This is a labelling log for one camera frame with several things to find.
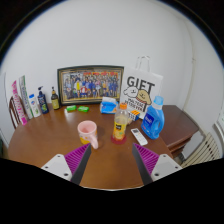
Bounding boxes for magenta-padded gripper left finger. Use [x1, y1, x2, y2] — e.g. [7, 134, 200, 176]
[40, 143, 92, 186]

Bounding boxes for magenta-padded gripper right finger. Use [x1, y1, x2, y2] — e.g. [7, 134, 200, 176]
[132, 143, 184, 186]

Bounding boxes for orange-capped clear drink bottle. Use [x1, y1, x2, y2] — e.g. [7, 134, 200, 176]
[112, 102, 130, 142]

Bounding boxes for white remote control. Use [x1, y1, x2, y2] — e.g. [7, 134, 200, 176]
[130, 127, 149, 147]

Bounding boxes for dark wooden side table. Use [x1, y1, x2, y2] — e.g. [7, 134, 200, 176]
[161, 104, 200, 158]

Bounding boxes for white radiator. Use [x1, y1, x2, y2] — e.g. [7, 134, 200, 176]
[181, 132, 223, 169]

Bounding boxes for pink mug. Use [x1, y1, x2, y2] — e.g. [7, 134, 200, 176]
[77, 120, 100, 150]

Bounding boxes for blue detergent bottle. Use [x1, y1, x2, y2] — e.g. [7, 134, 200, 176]
[140, 95, 166, 140]

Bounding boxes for flat round red coaster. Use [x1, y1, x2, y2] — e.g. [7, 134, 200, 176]
[110, 133, 128, 146]

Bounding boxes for colourful puzzle cube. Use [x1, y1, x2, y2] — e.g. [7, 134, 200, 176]
[128, 109, 141, 122]

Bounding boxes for brown bottle with yellow label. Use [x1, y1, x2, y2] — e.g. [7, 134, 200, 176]
[50, 86, 61, 111]

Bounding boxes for white shampoo bottle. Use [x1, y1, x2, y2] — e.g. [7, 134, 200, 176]
[28, 93, 42, 118]

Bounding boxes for dark blue pump bottle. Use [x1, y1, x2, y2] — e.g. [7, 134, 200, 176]
[37, 85, 50, 115]

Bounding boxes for blue tissue pack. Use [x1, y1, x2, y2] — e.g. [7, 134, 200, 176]
[100, 96, 119, 115]

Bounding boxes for white paper gift bag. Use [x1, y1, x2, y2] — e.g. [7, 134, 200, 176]
[118, 55, 164, 119]

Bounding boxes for framed group photo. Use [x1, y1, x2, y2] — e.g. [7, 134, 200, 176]
[56, 64, 125, 106]

